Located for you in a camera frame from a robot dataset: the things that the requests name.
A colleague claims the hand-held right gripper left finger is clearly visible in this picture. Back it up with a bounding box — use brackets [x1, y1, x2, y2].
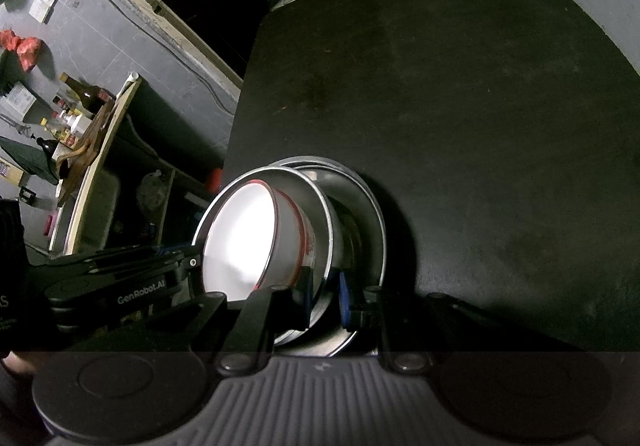
[70, 287, 313, 374]

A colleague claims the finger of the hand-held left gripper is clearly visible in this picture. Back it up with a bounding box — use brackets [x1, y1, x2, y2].
[27, 242, 205, 279]

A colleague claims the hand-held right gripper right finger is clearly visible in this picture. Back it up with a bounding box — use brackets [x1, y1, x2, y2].
[339, 270, 591, 373]

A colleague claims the large deep steel plate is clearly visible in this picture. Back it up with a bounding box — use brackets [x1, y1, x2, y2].
[270, 155, 389, 358]

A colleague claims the white bowl with red rim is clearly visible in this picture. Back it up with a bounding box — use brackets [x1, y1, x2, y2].
[202, 179, 321, 302]

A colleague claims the wooden kitchen counter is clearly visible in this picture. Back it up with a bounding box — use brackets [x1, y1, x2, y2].
[47, 74, 143, 254]

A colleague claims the wooden cutting board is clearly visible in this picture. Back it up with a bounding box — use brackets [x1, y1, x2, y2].
[52, 99, 118, 207]

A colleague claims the dark green cloth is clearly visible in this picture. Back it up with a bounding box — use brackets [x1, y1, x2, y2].
[0, 136, 63, 184]

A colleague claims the brown paper box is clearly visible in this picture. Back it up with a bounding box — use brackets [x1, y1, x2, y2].
[0, 156, 21, 187]

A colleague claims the cluster of condiment bottles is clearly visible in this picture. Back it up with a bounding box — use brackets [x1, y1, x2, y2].
[37, 72, 118, 149]

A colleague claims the white wall container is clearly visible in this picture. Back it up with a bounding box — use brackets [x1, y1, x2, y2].
[0, 81, 38, 117]

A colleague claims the grey wall cable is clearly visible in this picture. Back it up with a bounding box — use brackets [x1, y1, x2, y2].
[72, 0, 238, 114]

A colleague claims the pale wooden door frame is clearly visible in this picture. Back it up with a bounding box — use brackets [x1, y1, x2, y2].
[47, 0, 246, 92]

